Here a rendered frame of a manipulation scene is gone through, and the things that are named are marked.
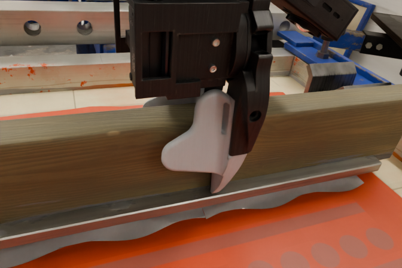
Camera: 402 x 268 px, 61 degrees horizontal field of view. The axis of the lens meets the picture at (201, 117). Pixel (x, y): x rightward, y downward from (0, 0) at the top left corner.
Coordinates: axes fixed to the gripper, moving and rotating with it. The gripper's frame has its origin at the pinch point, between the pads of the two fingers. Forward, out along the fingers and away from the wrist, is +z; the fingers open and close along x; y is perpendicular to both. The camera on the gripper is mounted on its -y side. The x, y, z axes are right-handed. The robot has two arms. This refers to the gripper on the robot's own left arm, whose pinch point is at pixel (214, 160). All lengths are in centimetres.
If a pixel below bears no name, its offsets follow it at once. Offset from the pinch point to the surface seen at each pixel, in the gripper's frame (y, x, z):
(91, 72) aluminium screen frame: 7.6, -23.8, 2.4
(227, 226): -0.5, 3.1, 4.8
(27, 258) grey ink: 14.7, 1.9, 4.4
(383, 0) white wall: -199, -161, 28
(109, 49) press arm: 2.3, -47.9, 8.7
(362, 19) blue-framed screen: -192, -167, 43
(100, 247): 9.8, 2.3, 4.6
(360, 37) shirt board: -68, -51, 10
